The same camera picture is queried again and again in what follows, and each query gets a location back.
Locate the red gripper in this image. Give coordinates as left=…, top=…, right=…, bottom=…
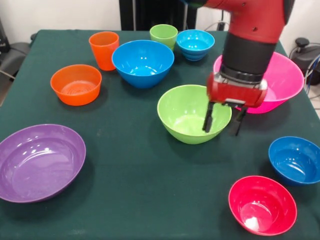
left=201, top=71, right=269, bottom=137

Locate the green bowl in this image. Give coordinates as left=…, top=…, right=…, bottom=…
left=156, top=84, right=233, bottom=145

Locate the large pink bowl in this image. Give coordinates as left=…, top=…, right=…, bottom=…
left=212, top=51, right=305, bottom=115

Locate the red bowl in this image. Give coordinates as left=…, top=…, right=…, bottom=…
left=228, top=175, right=298, bottom=237

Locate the small dark blue bowl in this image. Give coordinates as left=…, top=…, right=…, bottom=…
left=268, top=136, right=320, bottom=187

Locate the small ribbed cyan bowl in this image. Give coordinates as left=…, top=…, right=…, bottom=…
left=176, top=29, right=216, bottom=62

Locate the large light blue bowl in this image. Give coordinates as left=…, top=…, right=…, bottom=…
left=111, top=39, right=175, bottom=89

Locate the dark green tablecloth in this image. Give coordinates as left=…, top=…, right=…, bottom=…
left=0, top=29, right=320, bottom=240

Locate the green cup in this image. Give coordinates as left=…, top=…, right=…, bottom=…
left=149, top=23, right=179, bottom=53

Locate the black floor stand base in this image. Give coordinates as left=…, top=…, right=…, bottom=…
left=289, top=37, right=320, bottom=76
left=0, top=18, right=32, bottom=78

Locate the orange cup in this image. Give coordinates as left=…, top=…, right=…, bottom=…
left=88, top=31, right=120, bottom=72

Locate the orange bowl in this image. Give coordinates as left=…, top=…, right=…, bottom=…
left=50, top=64, right=103, bottom=107

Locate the purple bowl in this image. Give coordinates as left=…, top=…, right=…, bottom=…
left=0, top=124, right=87, bottom=204

